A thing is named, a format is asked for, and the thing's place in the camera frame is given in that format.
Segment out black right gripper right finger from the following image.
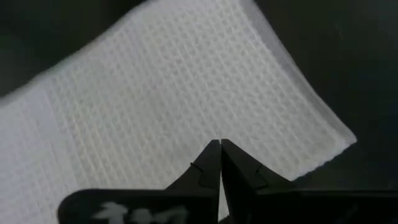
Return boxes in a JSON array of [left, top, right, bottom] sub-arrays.
[[221, 139, 298, 224]]

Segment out grey waffle-weave towel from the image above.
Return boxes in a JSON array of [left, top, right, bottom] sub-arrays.
[[0, 0, 358, 224]]

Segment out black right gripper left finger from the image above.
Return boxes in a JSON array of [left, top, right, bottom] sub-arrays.
[[164, 139, 222, 224]]

